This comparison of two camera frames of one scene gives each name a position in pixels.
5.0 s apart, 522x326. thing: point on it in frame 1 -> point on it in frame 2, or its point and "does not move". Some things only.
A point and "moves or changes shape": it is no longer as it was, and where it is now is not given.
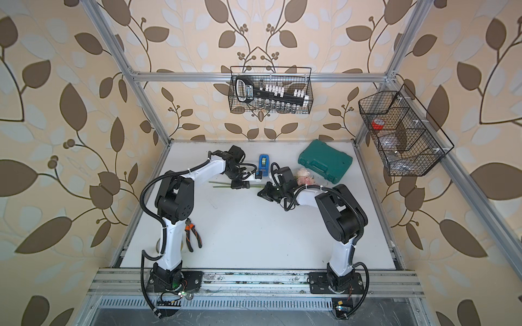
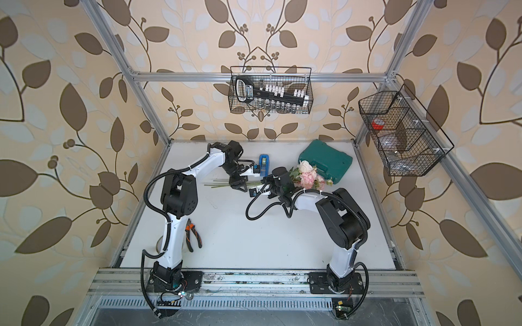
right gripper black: x=267 y=191 does not move
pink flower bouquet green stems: x=304 y=178 moves or changes shape
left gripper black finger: x=237 y=183 does not move
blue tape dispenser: x=264 y=164 does not move
